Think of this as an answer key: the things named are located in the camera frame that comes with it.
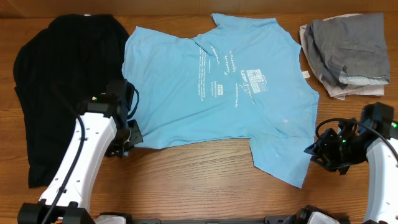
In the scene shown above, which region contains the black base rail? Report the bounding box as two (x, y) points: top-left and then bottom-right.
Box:
(99, 212), (293, 224)

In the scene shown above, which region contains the white folded garment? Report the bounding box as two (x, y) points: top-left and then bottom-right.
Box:
(298, 12), (386, 100)

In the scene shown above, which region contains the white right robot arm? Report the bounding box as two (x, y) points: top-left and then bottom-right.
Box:
(304, 102), (397, 224)

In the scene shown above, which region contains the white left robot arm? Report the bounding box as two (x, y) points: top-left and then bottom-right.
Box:
(17, 79), (143, 224)

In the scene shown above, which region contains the light blue t-shirt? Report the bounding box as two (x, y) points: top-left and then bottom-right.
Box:
(122, 14), (319, 187)

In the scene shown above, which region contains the black t-shirt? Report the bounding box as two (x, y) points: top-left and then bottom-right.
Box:
(13, 14), (129, 188)

